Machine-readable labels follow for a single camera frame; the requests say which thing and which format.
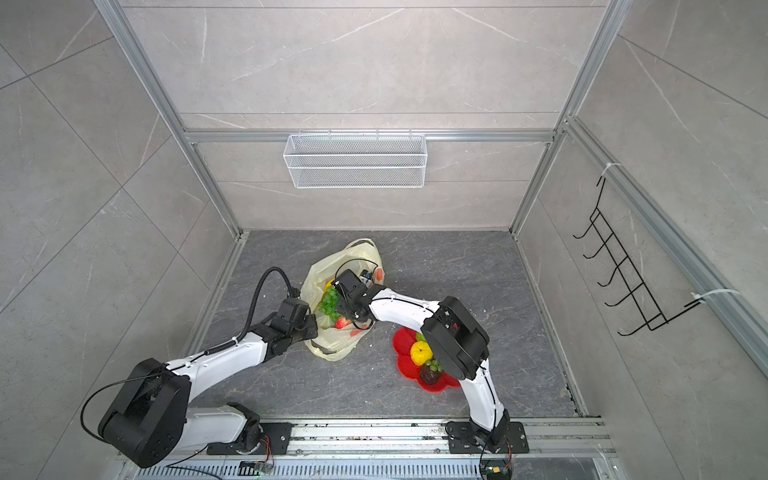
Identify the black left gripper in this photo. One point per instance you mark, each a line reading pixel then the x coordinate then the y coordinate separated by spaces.
pixel 311 319

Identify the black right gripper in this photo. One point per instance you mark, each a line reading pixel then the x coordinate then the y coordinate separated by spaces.
pixel 342 303

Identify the red fake peach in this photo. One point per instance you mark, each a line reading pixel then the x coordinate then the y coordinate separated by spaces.
pixel 342 323

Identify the cream printed plastic bag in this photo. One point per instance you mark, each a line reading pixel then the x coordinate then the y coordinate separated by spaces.
pixel 362 257

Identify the red flower-shaped plate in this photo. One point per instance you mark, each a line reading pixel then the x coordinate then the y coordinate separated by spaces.
pixel 402 341

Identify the yellow fake fruit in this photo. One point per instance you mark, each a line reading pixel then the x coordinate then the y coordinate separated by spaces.
pixel 421 354

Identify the dark purple fake eggplant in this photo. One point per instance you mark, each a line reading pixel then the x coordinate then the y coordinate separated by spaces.
pixel 429 376

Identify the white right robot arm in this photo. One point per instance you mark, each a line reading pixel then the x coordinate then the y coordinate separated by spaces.
pixel 452 333

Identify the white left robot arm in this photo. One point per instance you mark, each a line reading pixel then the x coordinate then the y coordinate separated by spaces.
pixel 151 416

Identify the green fake grape bunch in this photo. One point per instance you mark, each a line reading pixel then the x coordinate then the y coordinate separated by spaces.
pixel 327 313

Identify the white wire mesh basket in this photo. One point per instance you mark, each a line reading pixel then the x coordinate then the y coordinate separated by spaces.
pixel 356 161

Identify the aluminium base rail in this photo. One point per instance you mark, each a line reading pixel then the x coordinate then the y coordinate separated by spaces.
pixel 540 448

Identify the black wire hook rack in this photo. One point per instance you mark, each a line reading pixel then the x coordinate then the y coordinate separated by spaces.
pixel 626 273

